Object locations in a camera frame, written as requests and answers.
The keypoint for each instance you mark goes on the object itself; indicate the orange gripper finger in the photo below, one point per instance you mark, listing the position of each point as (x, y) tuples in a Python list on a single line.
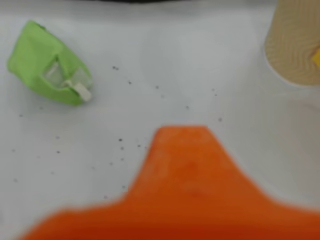
[(185, 180)]

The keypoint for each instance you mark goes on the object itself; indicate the green paper rubbish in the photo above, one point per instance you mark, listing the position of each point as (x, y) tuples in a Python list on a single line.
[(32, 55)]

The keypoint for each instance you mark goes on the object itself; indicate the paper cup with green label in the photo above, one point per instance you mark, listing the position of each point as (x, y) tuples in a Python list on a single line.
[(290, 45)]

